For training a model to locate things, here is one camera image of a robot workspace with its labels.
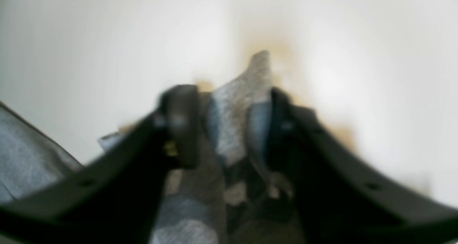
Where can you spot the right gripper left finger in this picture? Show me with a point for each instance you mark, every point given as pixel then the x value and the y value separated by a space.
pixel 114 200

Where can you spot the grey T-shirt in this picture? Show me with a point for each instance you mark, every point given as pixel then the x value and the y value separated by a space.
pixel 231 197

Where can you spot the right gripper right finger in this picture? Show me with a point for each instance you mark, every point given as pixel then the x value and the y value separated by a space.
pixel 339 198

